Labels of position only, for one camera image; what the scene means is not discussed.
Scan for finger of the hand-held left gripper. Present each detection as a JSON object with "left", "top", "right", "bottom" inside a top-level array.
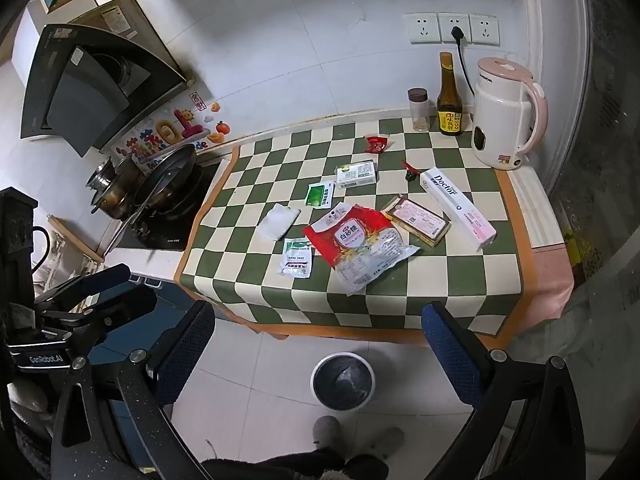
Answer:
[
  {"left": 42, "top": 287, "right": 159, "bottom": 334},
  {"left": 34, "top": 263, "right": 132, "bottom": 307}
]

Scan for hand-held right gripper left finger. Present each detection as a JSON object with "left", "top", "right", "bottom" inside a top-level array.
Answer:
[{"left": 50, "top": 300, "right": 217, "bottom": 480}]

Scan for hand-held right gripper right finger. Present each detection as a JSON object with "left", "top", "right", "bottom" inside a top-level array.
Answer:
[{"left": 421, "top": 301, "right": 601, "bottom": 480}]

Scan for round white trash bin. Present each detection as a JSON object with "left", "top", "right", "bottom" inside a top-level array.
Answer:
[{"left": 310, "top": 352, "right": 376, "bottom": 409}]

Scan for red white plastic bag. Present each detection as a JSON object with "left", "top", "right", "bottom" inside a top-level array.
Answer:
[{"left": 303, "top": 202, "right": 422, "bottom": 296}]

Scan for long white pink box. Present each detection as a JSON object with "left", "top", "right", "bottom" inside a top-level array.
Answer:
[{"left": 419, "top": 166, "right": 498, "bottom": 252}]

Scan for small white green box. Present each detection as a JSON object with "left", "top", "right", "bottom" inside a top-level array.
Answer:
[{"left": 334, "top": 160, "right": 380, "bottom": 191}]

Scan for bright green sachet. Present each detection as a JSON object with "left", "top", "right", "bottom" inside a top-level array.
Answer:
[{"left": 305, "top": 179, "right": 336, "bottom": 209}]

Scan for wooden board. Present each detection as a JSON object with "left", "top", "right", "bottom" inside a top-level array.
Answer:
[{"left": 47, "top": 215, "right": 106, "bottom": 264}]

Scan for blue cabinet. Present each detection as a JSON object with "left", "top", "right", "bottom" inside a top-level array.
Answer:
[{"left": 75, "top": 275, "right": 211, "bottom": 466}]

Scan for green white checkered mat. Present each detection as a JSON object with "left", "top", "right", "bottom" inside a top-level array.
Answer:
[{"left": 174, "top": 115, "right": 538, "bottom": 343}]

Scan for steel pot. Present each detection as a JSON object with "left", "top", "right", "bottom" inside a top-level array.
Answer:
[{"left": 90, "top": 155, "right": 147, "bottom": 221}]

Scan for black cooktop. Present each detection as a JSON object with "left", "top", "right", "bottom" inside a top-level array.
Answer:
[{"left": 117, "top": 162, "right": 218, "bottom": 251}]

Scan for person's right grey slipper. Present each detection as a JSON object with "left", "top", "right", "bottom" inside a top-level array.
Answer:
[{"left": 372, "top": 427, "right": 405, "bottom": 461}]

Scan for person's grey slipper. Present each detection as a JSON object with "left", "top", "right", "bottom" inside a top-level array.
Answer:
[
  {"left": 312, "top": 416, "right": 343, "bottom": 453},
  {"left": 372, "top": 427, "right": 405, "bottom": 461}
]

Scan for black frying pan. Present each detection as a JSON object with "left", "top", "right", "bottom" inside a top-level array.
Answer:
[{"left": 102, "top": 144, "right": 198, "bottom": 257}]

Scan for brown pink flat box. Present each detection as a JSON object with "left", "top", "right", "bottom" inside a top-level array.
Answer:
[{"left": 381, "top": 195, "right": 452, "bottom": 248}]

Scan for person's right leg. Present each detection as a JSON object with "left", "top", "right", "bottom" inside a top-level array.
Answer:
[{"left": 345, "top": 455, "right": 391, "bottom": 480}]

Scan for person's leg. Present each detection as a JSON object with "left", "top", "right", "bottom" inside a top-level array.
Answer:
[
  {"left": 200, "top": 447, "right": 347, "bottom": 480},
  {"left": 345, "top": 455, "right": 391, "bottom": 480}
]

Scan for white green sachet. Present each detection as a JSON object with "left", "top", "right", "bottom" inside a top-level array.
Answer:
[{"left": 276, "top": 237, "right": 315, "bottom": 278}]

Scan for person's left grey slipper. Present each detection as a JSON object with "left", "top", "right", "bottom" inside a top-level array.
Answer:
[{"left": 312, "top": 416, "right": 343, "bottom": 453}]

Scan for person's left leg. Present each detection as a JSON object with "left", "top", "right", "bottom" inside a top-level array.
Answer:
[{"left": 200, "top": 447, "right": 347, "bottom": 480}]

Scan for white tissue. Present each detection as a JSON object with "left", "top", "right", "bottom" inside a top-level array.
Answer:
[{"left": 258, "top": 203, "right": 301, "bottom": 241}]

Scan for black range hood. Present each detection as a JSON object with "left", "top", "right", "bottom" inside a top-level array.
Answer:
[{"left": 20, "top": 0, "right": 197, "bottom": 158}]

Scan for white pink electric kettle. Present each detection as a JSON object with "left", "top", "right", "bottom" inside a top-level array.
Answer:
[{"left": 470, "top": 56, "right": 549, "bottom": 172}]

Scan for clear spice jar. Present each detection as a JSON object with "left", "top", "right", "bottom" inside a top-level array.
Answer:
[{"left": 407, "top": 88, "right": 431, "bottom": 133}]

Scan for dark sauce bottle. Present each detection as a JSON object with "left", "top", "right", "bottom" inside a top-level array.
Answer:
[{"left": 436, "top": 51, "right": 462, "bottom": 137}]

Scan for glass door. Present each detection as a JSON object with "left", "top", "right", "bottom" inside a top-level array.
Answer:
[{"left": 545, "top": 0, "right": 640, "bottom": 480}]

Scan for colourful wall stickers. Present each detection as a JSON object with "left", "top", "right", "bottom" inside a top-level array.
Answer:
[{"left": 112, "top": 91, "right": 231, "bottom": 166}]

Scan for black plug with cable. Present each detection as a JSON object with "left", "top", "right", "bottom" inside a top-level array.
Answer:
[{"left": 450, "top": 26, "right": 476, "bottom": 97}]

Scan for white wall socket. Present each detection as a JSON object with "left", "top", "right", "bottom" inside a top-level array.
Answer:
[
  {"left": 438, "top": 11, "right": 472, "bottom": 43},
  {"left": 404, "top": 12, "right": 441, "bottom": 45},
  {"left": 469, "top": 13, "right": 500, "bottom": 45}
]

